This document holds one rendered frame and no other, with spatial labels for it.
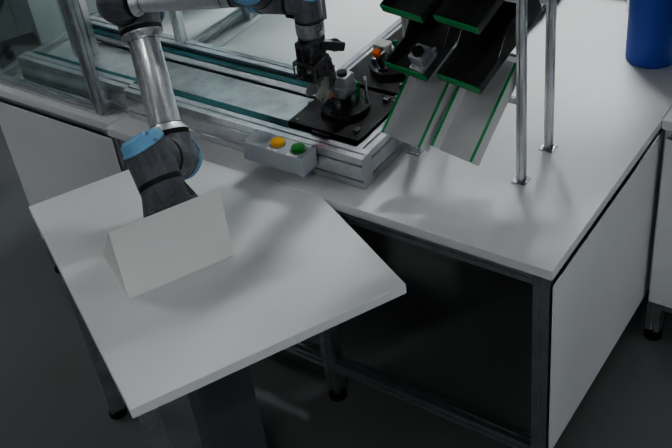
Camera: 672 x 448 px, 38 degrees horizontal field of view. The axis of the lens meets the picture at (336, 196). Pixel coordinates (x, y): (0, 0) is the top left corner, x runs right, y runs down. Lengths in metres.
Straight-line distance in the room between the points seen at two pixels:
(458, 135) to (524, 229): 0.29
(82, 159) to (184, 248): 1.05
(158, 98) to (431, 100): 0.72
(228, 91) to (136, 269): 0.87
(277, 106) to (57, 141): 0.86
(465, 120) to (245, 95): 0.80
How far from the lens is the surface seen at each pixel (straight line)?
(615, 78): 3.14
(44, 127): 3.51
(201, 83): 3.19
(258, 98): 3.05
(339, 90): 2.76
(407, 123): 2.64
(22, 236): 4.35
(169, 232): 2.42
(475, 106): 2.57
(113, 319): 2.45
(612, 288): 2.97
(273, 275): 2.45
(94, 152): 3.36
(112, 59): 3.46
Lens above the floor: 2.44
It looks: 36 degrees down
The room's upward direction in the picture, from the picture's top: 8 degrees counter-clockwise
